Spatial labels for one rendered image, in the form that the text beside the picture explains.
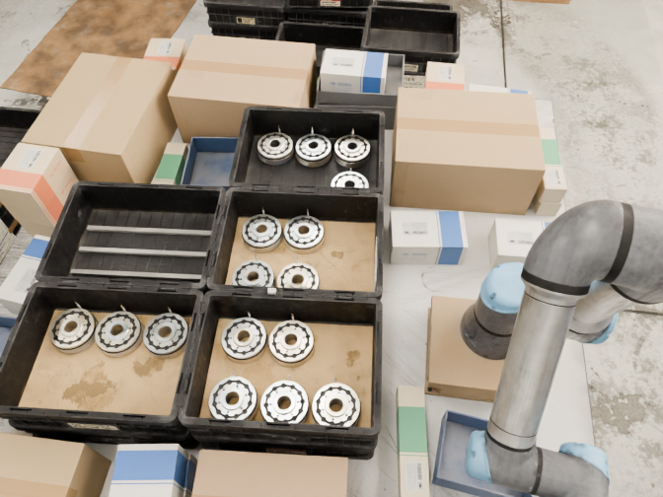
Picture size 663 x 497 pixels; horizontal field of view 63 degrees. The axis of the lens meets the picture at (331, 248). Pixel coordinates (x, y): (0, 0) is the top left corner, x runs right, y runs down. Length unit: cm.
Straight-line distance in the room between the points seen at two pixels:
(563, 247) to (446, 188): 82
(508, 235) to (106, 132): 116
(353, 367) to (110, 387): 54
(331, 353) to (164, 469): 42
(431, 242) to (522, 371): 67
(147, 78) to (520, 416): 143
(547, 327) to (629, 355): 159
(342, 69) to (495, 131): 51
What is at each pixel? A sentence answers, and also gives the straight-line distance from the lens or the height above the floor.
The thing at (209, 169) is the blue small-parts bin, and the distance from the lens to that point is 179.
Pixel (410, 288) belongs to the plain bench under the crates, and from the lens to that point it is 151.
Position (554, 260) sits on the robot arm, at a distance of 82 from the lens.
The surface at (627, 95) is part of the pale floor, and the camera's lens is 342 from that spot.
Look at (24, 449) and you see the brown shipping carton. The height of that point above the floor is 86.
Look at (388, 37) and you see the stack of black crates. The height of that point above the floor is 49.
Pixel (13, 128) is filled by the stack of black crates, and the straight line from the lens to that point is 271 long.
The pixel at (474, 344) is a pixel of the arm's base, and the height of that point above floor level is 81.
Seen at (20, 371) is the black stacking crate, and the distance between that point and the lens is 140.
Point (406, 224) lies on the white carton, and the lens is 151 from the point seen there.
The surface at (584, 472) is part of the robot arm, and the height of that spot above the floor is 110.
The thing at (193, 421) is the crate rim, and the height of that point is 93.
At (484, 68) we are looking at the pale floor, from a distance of 333.
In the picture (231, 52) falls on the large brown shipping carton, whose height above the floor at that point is 90.
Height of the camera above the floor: 200
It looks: 57 degrees down
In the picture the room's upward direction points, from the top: 1 degrees counter-clockwise
